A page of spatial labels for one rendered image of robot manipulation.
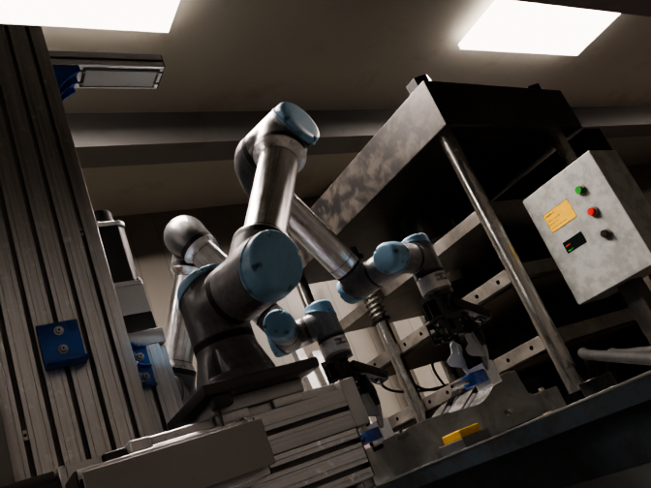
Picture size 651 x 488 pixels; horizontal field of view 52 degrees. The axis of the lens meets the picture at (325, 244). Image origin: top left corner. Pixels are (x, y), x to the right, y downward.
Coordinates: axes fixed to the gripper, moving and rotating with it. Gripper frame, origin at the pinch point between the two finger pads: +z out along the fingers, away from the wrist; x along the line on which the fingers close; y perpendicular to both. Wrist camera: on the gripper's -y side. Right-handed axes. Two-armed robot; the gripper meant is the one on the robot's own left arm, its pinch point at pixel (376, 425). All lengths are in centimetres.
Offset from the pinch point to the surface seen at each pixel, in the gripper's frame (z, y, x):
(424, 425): 5.7, 1.6, 19.0
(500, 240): -41, -73, 7
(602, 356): 7, -54, 32
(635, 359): 11, -44, 46
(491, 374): 1.5, -12.4, 31.7
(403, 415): -9, -79, -83
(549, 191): -48, -86, 25
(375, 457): 6.9, 2.1, -2.8
